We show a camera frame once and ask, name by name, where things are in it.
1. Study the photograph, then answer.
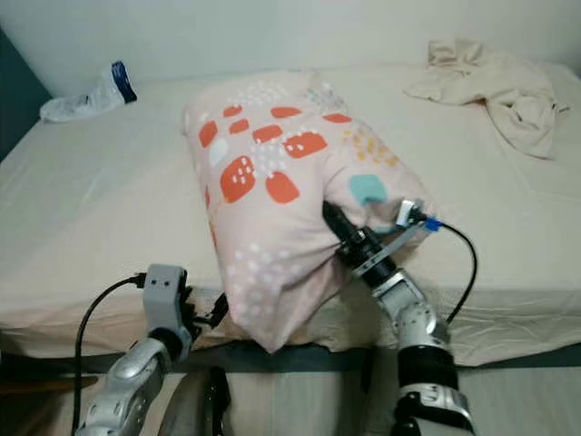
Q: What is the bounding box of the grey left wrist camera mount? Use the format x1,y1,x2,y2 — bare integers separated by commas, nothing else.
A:
143,263,192,339

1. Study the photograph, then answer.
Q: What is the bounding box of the pink pillow orange pattern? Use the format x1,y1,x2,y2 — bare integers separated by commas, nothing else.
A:
182,71,437,355

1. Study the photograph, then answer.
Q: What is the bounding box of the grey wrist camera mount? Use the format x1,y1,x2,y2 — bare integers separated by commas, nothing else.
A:
359,198,432,278
143,263,192,339

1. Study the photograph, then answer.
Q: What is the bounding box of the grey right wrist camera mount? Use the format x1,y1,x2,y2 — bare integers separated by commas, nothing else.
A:
359,198,432,278

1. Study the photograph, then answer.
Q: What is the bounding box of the bed with white sheet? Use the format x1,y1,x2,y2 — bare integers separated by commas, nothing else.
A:
0,62,581,372

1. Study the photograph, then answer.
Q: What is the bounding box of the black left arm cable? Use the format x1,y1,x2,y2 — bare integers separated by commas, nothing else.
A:
73,272,148,436

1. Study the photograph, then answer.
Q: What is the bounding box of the clear plastic bag blue print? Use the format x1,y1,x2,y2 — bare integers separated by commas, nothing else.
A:
39,60,138,124

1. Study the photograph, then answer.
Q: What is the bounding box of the crumpled beige cloth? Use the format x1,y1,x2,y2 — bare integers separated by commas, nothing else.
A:
404,38,571,161

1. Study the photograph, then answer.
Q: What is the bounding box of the dark robot leg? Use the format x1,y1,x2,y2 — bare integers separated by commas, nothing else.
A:
159,366,234,436

